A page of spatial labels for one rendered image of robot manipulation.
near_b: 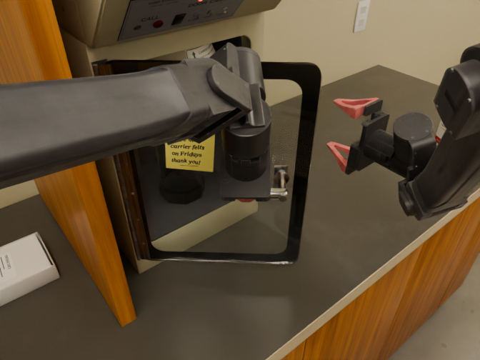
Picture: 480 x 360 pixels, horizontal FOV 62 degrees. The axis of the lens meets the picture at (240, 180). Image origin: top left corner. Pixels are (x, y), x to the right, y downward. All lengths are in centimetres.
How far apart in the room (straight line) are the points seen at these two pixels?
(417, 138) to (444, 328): 151
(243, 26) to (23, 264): 62
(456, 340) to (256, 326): 141
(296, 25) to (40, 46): 110
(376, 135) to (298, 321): 37
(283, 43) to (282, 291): 90
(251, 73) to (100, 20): 19
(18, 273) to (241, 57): 62
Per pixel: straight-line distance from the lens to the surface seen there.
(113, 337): 79
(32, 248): 94
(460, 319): 215
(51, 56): 49
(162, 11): 56
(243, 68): 48
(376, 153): 74
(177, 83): 35
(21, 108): 27
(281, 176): 64
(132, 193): 70
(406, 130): 66
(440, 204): 62
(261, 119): 43
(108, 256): 66
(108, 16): 52
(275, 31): 140
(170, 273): 85
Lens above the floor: 159
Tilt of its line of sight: 37 degrees down
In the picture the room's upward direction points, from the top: straight up
